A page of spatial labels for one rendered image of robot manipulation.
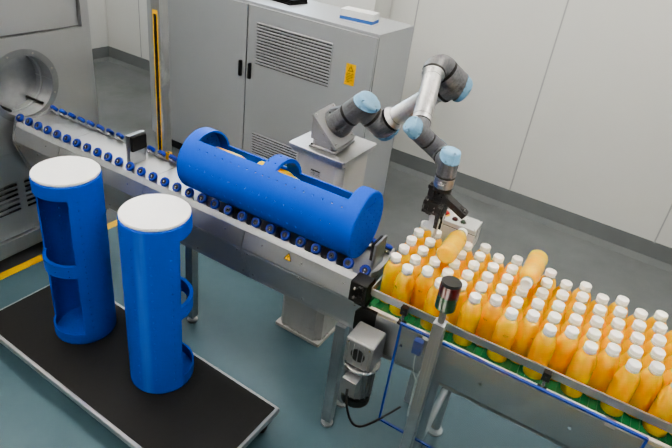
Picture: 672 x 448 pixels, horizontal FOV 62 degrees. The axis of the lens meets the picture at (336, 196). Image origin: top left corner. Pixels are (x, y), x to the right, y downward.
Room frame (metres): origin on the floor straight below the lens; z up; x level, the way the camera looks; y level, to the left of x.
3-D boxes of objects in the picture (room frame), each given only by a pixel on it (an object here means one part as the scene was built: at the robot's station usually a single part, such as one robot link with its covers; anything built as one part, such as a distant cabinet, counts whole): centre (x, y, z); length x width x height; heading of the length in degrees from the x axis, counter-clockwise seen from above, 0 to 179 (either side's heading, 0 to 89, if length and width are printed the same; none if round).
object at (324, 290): (2.30, 0.74, 0.79); 2.17 x 0.29 x 0.34; 63
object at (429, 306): (1.55, -0.40, 0.99); 0.07 x 0.07 x 0.19
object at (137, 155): (2.43, 1.00, 1.00); 0.10 x 0.04 x 0.15; 153
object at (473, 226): (2.00, -0.51, 1.05); 0.20 x 0.10 x 0.10; 63
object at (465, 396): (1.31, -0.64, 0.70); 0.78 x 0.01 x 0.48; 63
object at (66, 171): (2.07, 1.17, 1.03); 0.28 x 0.28 x 0.01
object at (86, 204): (2.07, 1.17, 0.59); 0.28 x 0.28 x 0.88
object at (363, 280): (1.63, -0.14, 0.95); 0.10 x 0.07 x 0.10; 153
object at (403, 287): (1.61, -0.29, 0.99); 0.07 x 0.07 x 0.19
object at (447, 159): (1.88, -0.39, 1.40); 0.09 x 0.08 x 0.11; 14
